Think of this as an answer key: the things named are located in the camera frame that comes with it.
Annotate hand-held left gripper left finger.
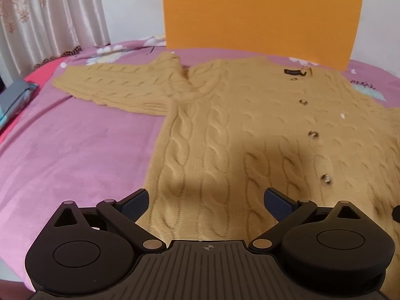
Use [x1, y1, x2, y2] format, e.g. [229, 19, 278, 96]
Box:
[54, 188, 168, 254]

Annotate grey folded cloth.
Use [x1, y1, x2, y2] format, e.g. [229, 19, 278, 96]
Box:
[0, 78, 40, 129]

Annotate mustard cable-knit cardigan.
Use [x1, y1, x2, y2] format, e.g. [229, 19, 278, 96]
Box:
[51, 52, 400, 241]

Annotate white floral curtain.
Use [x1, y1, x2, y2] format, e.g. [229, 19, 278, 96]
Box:
[0, 0, 111, 80]

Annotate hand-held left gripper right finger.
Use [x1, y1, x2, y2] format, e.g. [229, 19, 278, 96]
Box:
[248, 187, 365, 253]

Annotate pink printed bed sheet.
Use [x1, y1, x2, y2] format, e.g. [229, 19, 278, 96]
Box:
[0, 34, 400, 294]

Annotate orange board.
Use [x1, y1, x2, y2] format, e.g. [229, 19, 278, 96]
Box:
[161, 0, 366, 71]

